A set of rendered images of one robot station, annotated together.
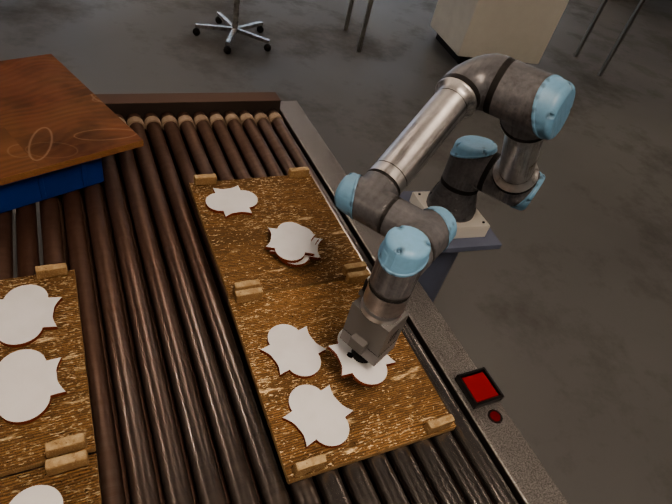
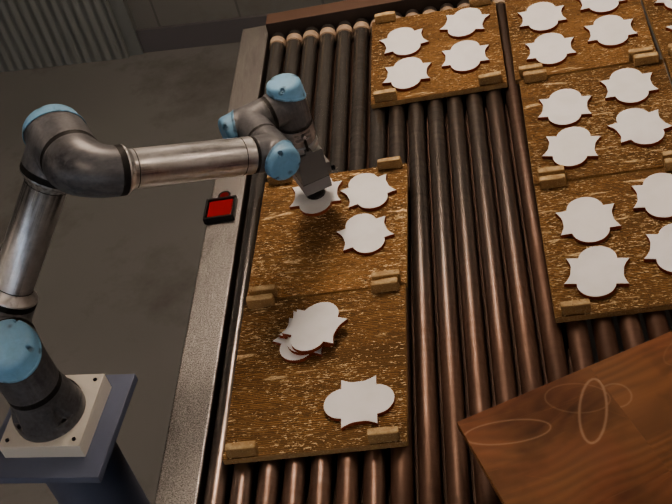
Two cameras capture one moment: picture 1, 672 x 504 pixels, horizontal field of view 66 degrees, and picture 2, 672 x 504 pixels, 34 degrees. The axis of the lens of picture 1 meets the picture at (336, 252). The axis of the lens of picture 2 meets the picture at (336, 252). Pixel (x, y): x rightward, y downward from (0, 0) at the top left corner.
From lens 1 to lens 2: 2.44 m
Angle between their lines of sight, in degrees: 87
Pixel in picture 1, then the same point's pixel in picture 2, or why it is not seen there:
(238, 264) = (383, 318)
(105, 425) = (528, 205)
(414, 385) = (277, 207)
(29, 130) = (611, 435)
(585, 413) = not seen: outside the picture
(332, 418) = (358, 187)
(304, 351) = (356, 230)
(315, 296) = (318, 281)
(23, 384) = (587, 218)
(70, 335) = (555, 256)
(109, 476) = (526, 179)
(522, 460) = not seen: hidden behind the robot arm
